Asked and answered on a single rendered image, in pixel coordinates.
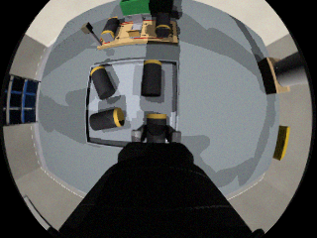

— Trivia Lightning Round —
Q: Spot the green open-top box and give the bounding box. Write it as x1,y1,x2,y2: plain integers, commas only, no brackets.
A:
119,0,173,17

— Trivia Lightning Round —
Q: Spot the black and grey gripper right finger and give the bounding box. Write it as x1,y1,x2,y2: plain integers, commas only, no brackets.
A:
165,125,181,143

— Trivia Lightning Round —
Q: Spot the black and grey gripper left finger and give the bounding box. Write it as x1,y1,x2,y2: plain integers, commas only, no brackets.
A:
131,124,147,142

